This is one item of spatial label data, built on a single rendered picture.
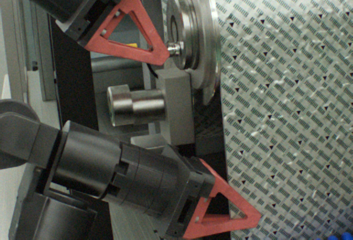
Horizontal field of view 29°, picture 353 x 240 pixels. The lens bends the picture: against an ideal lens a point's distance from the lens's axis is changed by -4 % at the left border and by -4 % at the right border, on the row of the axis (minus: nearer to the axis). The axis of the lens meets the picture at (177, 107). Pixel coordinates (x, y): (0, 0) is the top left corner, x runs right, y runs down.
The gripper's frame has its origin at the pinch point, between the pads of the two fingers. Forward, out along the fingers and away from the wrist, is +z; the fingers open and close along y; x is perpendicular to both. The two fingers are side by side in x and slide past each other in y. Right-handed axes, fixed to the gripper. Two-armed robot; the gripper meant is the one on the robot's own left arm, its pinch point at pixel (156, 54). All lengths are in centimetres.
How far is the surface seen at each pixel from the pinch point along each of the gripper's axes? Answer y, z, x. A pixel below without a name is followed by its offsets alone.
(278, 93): 5.2, 10.0, 3.7
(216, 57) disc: 5.7, 2.9, 2.8
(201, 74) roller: 2.3, 3.9, 0.9
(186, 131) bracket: -2.2, 7.8, -4.4
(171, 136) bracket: -2.3, 6.9, -5.6
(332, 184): 5.6, 20.7, 0.1
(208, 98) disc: 1.8, 6.0, -0.5
